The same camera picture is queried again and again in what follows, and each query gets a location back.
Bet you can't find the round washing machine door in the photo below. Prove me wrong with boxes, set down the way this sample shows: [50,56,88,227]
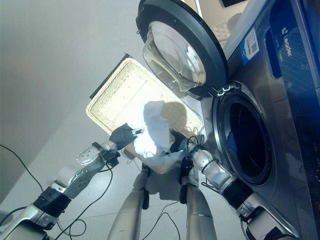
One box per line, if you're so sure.
[135,0,229,99]

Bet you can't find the blue white energy label sticker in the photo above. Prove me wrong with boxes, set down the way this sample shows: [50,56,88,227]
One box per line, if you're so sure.
[239,27,259,67]

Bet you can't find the right silver robot leg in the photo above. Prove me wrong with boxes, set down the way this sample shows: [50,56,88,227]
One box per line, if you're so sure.
[179,157,218,240]

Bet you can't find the left silver robot leg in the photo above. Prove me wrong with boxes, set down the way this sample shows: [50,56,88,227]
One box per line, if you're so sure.
[106,163,151,240]

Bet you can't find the blue garment in drum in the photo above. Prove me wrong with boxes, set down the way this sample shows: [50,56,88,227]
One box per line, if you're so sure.
[226,131,245,157]

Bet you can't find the dark stand under basket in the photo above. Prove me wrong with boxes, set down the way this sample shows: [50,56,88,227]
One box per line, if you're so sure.
[89,53,132,99]

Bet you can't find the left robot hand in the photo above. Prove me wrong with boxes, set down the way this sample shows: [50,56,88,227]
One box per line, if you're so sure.
[109,124,145,152]

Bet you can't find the grey front-load washing machine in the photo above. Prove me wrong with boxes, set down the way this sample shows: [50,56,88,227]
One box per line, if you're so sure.
[201,0,320,240]

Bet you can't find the white cloth garment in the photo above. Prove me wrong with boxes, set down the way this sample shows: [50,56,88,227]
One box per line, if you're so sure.
[133,100,172,159]

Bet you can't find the silver robot leg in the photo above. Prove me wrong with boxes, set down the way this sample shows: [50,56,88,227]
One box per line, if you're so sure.
[106,163,151,240]
[179,157,218,240]

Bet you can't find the woven wicker laundry basket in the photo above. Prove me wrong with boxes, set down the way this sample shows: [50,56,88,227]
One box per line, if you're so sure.
[85,57,205,175]

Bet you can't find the black floor cable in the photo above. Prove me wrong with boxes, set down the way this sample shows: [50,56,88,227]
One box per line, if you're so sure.
[0,144,181,240]

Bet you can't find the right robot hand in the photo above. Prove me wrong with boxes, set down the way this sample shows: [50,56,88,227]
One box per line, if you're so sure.
[169,128,190,154]

